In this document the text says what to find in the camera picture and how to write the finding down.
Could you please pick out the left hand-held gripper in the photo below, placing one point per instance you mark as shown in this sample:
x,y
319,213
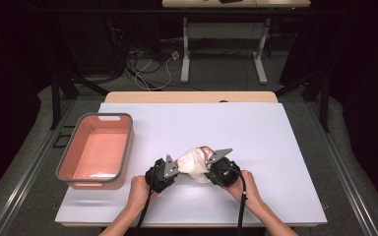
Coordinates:
x,y
159,177

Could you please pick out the grey metal floor rail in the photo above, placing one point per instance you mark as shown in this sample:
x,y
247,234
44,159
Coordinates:
x,y
341,170
32,167

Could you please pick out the white power adapter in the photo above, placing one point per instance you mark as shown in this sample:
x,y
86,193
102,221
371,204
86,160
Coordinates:
x,y
175,55

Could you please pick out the light wooden table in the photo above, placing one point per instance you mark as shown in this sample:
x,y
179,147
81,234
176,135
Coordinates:
x,y
190,97

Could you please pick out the cream baby bodysuit brown trim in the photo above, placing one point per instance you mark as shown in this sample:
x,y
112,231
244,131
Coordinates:
x,y
192,165

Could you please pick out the pink plastic basket grey rim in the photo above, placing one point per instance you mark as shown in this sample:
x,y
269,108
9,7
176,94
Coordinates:
x,y
101,147

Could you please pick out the dark curtain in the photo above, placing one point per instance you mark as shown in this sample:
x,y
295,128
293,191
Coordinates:
x,y
6,98
367,98

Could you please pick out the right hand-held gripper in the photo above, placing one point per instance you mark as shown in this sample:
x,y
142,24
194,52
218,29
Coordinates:
x,y
224,172

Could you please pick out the person's right hand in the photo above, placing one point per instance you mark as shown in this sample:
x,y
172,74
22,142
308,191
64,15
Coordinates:
x,y
247,190

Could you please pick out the black metal stand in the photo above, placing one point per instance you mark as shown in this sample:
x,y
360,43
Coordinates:
x,y
55,98
324,98

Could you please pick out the wooden desk white legs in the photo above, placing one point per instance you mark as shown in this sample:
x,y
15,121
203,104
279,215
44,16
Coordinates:
x,y
275,3

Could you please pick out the person's left hand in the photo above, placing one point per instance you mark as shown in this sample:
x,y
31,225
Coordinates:
x,y
139,195

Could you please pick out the black device on desk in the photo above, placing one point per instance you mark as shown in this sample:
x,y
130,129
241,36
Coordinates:
x,y
230,1

